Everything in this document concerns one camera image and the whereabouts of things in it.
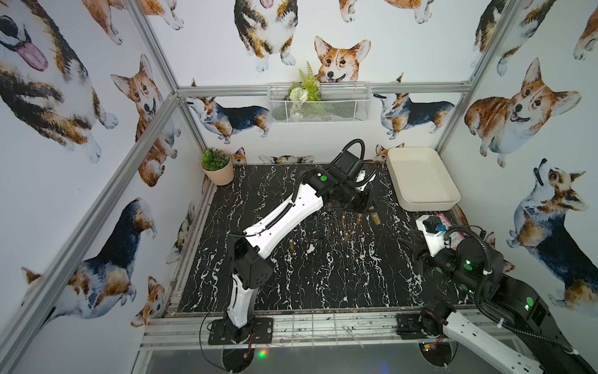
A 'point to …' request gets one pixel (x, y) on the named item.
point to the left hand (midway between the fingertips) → (382, 209)
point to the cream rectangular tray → (420, 181)
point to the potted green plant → (217, 166)
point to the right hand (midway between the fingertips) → (406, 234)
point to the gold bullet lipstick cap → (343, 220)
